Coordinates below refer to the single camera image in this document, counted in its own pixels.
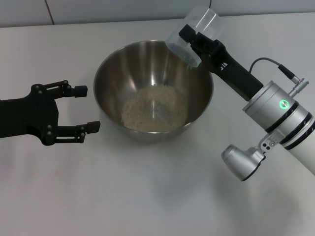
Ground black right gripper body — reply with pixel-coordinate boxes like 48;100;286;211
199;39;264;102

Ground transparent plastic measuring cup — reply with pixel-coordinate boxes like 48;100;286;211
165;6;225;68

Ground silver cable connector plug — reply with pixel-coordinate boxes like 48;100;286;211
288;76;310;97

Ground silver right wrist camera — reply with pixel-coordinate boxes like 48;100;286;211
220;136;280;182

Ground white rice grains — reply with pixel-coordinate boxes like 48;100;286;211
121;85;189;132

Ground grey right arm cable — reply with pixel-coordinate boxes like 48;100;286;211
248;57;294;81

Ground stainless steel mixing bowl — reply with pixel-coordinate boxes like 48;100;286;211
93;40;214;145

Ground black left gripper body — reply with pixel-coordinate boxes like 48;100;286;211
0;84;60;147

